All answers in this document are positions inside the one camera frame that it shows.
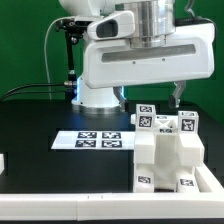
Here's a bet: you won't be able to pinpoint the white part at left edge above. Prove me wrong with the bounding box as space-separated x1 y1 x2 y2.
0 154 4 175

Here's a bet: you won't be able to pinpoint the black camera on stand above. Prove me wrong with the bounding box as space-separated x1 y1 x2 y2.
56 18 90 99

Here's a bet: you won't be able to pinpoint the white L-shaped fence frame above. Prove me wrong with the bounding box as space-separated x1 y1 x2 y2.
0 166 224 221

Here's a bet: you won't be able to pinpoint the black cables at base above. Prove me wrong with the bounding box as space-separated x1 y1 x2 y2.
0 81 78 103

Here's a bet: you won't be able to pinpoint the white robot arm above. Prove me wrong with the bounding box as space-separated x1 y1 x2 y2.
59 0 216 113

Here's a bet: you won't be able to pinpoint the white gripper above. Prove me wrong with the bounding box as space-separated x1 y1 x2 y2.
83 23 215 112

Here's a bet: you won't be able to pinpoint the white chair seat part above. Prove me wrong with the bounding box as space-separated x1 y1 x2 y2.
133 132 198 193

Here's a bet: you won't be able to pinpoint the long white chair back part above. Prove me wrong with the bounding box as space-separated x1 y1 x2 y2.
131 114 156 164

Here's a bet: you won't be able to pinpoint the paper sheet with tags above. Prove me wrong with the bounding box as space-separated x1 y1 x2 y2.
51 131 135 150

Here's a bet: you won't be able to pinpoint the white tagged chair part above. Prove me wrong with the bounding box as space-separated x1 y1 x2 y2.
154 115 204 167

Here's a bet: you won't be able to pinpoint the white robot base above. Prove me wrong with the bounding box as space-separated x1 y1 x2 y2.
71 39 128 115

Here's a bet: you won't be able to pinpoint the small white tagged cube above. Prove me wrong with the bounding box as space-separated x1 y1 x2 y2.
178 111 199 133

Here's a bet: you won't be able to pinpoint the grey camera cable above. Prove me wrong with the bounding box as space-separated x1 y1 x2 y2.
43 16 75 100

